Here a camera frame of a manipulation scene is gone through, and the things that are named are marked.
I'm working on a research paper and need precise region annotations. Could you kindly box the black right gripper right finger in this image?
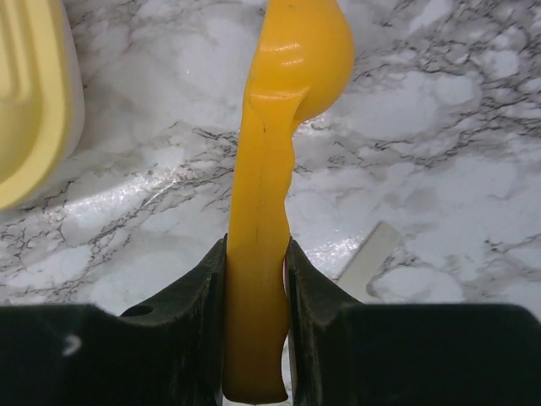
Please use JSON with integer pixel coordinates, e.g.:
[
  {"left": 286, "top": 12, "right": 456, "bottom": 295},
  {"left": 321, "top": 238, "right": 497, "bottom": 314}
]
[{"left": 286, "top": 242, "right": 540, "bottom": 405}]

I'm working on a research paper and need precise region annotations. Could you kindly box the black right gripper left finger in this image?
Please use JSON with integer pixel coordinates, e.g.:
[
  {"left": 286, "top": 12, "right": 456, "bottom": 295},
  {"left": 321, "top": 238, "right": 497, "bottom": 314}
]
[{"left": 1, "top": 239, "right": 226, "bottom": 405}]

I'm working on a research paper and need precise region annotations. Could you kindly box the orange plastic scoop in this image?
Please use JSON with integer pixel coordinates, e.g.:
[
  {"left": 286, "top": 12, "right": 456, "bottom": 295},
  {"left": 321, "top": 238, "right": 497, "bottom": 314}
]
[{"left": 222, "top": 0, "right": 355, "bottom": 404}]

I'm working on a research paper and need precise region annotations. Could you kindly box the yellow litter box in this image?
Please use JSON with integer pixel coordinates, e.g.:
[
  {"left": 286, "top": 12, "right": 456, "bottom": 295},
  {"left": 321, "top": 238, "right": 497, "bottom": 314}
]
[{"left": 1, "top": 0, "right": 85, "bottom": 210}]

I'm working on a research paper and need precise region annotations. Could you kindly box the white plastic strip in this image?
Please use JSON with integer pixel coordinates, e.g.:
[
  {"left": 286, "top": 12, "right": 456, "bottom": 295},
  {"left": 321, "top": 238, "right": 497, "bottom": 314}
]
[{"left": 336, "top": 221, "right": 402, "bottom": 304}]

